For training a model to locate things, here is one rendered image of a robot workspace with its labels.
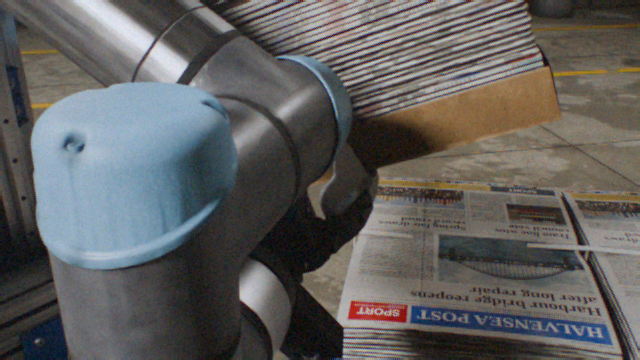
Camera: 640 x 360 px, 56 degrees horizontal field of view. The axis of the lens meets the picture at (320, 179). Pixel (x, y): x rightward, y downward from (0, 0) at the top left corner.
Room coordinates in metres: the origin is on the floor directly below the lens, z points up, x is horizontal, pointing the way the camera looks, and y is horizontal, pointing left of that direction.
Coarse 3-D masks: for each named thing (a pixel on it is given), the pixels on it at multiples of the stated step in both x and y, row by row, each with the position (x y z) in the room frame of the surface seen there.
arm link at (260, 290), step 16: (240, 272) 0.29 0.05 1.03; (256, 272) 0.29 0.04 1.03; (240, 288) 0.28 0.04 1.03; (256, 288) 0.28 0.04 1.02; (272, 288) 0.29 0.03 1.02; (256, 304) 0.27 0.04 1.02; (272, 304) 0.28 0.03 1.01; (288, 304) 0.30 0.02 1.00; (272, 320) 0.27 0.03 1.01; (288, 320) 0.30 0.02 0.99; (272, 336) 0.27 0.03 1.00; (272, 352) 0.29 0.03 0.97
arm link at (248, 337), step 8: (240, 304) 0.27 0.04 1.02; (240, 312) 0.26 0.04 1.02; (248, 312) 0.26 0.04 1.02; (248, 320) 0.26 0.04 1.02; (256, 320) 0.26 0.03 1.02; (248, 328) 0.25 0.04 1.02; (256, 328) 0.26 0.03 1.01; (264, 328) 0.26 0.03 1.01; (240, 336) 0.25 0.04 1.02; (248, 336) 0.25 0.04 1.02; (256, 336) 0.25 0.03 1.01; (264, 336) 0.26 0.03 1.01; (240, 344) 0.22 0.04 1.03; (248, 344) 0.25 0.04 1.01; (256, 344) 0.25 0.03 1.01; (264, 344) 0.26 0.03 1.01; (240, 352) 0.22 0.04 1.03; (248, 352) 0.24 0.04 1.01; (256, 352) 0.25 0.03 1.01; (264, 352) 0.25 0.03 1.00
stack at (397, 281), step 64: (384, 192) 0.81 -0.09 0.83; (448, 192) 0.81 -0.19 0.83; (512, 192) 0.81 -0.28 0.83; (576, 192) 0.82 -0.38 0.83; (384, 256) 0.63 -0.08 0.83; (448, 256) 0.63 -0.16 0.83; (512, 256) 0.63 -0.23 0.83; (576, 256) 0.63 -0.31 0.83; (384, 320) 0.51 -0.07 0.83; (448, 320) 0.51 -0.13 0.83; (512, 320) 0.51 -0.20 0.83; (576, 320) 0.51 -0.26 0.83
